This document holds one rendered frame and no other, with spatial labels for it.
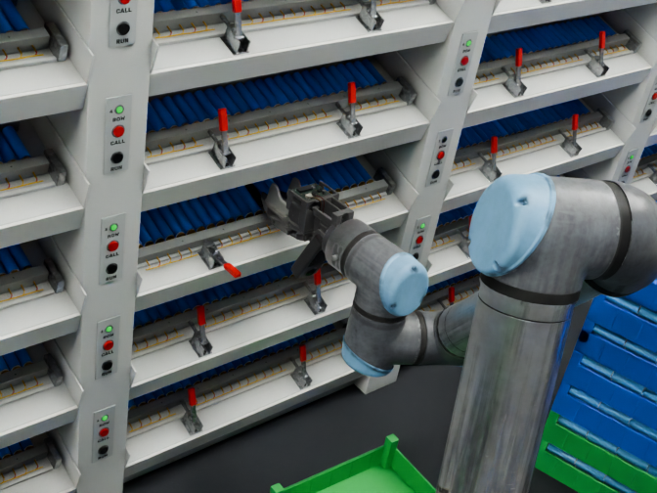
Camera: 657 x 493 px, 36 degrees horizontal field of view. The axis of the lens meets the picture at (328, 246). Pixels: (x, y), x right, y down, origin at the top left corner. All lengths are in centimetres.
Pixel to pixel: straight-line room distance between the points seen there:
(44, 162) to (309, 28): 46
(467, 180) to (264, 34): 70
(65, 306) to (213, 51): 46
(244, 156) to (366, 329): 34
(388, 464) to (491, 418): 93
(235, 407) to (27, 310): 58
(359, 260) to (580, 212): 55
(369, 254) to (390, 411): 72
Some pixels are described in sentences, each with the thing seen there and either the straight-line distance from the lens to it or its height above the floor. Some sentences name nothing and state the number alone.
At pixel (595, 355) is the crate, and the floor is 33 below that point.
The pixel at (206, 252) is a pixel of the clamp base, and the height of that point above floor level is 51.
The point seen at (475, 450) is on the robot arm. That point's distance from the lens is 123.
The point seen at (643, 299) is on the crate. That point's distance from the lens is 194.
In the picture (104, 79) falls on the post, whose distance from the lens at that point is 142.
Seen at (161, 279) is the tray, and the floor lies 49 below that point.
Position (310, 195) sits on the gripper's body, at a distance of 171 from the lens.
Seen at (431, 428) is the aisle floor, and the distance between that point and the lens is 225.
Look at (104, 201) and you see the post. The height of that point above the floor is 69.
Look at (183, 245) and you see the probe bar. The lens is 172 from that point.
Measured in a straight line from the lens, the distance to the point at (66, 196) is 152.
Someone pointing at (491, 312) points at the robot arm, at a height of 84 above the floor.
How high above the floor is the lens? 151
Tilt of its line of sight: 34 degrees down
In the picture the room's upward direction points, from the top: 11 degrees clockwise
